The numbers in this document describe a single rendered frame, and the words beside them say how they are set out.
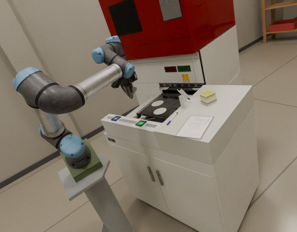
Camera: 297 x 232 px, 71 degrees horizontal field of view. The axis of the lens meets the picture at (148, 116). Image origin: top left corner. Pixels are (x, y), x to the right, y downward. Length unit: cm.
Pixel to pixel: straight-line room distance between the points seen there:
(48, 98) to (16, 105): 253
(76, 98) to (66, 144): 39
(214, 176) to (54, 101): 85
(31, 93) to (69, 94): 13
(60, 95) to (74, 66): 256
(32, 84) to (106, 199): 93
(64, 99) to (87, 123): 276
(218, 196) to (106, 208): 73
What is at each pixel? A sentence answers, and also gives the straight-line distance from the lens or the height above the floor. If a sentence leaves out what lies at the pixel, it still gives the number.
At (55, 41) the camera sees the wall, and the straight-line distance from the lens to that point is 333.
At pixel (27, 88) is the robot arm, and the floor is 147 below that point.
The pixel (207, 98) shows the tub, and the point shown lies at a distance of 133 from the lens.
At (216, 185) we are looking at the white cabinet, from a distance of 124.
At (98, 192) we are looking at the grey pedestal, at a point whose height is 67.
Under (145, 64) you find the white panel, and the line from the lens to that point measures 193.
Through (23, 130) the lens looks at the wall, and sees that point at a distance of 344.
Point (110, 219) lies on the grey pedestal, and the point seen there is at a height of 41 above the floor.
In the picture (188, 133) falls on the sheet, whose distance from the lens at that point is 112.
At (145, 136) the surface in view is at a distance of 133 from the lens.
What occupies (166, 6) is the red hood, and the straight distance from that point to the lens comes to 158.
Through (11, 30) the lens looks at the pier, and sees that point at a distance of 313.
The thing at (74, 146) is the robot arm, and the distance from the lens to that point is 117.
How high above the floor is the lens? 160
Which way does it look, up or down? 27 degrees down
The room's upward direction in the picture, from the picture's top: 19 degrees counter-clockwise
